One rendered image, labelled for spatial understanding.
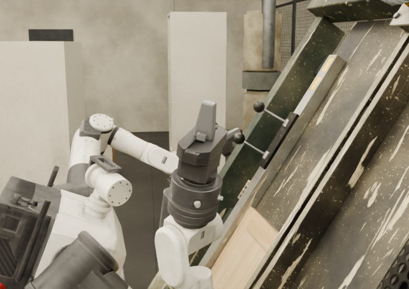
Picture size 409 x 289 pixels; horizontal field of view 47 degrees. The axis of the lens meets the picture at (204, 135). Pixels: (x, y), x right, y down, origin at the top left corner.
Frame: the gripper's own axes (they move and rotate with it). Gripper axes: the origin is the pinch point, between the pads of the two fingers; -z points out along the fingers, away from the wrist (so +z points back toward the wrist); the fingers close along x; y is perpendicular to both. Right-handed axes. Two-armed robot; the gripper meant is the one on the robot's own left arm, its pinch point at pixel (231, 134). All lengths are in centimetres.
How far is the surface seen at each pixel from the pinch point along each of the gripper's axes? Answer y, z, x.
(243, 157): -7.8, -1.9, 12.6
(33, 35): -792, 113, -98
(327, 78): 16.1, -31.7, -6.8
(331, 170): 52, -8, 3
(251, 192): 16.0, 5.0, 15.1
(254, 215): 22.0, 7.9, 19.5
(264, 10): -489, -210, 14
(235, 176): -7.8, 3.3, 17.6
